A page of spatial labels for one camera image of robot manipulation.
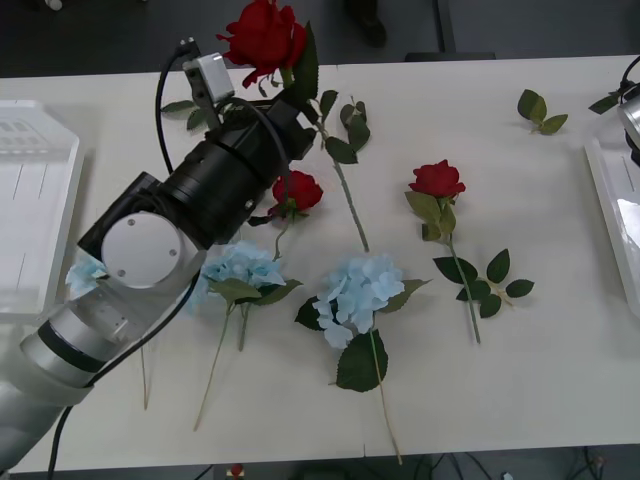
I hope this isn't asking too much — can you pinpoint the narrow dark green leaf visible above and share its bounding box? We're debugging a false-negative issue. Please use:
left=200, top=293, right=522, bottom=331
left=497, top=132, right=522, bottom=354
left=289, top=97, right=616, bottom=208
left=588, top=92, right=622, bottom=114

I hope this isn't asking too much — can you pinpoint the red rose with leafy stem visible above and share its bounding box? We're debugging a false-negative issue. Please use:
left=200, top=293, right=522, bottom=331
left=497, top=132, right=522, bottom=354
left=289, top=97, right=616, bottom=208
left=404, top=159, right=484, bottom=345

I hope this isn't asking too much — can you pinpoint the pale blue flower with stem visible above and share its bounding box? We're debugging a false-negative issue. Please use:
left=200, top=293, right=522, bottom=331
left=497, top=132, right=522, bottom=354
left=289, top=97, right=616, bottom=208
left=66, top=257, right=151, bottom=412
left=189, top=239, right=304, bottom=432
left=294, top=253, right=434, bottom=466

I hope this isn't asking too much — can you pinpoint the green leaf twig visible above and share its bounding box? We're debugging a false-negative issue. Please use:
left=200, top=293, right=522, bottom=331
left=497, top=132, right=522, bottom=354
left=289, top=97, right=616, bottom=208
left=517, top=88, right=570, bottom=136
left=432, top=248, right=536, bottom=320
left=339, top=94, right=372, bottom=154
left=159, top=98, right=209, bottom=133

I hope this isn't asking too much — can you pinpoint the black stand with base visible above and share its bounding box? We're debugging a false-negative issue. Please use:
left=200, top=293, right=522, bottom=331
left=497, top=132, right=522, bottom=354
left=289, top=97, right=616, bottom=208
left=404, top=0, right=497, bottom=63

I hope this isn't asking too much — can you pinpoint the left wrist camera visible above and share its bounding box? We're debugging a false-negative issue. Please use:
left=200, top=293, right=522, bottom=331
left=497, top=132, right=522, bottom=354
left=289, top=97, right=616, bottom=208
left=182, top=51, right=235, bottom=132

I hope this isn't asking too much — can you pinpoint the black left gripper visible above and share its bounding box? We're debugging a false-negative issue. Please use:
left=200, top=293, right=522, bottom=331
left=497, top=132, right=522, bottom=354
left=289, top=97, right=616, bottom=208
left=212, top=94, right=314, bottom=164

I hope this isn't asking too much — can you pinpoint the person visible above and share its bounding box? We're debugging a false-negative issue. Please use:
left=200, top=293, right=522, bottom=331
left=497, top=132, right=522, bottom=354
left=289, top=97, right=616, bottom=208
left=344, top=0, right=389, bottom=49

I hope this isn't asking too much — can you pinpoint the large red rose with stem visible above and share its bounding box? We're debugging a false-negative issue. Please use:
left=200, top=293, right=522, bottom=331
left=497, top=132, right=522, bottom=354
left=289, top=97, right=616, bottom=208
left=215, top=0, right=374, bottom=254

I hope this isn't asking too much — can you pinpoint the shallow white box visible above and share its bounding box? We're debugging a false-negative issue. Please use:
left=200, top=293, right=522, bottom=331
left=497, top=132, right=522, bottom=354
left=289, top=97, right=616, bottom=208
left=584, top=124, right=640, bottom=319
left=0, top=99, right=84, bottom=326

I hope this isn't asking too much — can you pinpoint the large single green leaf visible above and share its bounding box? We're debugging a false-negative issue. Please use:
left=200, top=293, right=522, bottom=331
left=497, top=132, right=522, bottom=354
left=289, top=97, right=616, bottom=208
left=328, top=329, right=390, bottom=392

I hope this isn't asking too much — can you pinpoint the small red rose bare stem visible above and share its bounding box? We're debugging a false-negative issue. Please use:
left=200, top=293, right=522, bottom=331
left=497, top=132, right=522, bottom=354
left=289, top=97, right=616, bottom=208
left=239, top=169, right=324, bottom=351

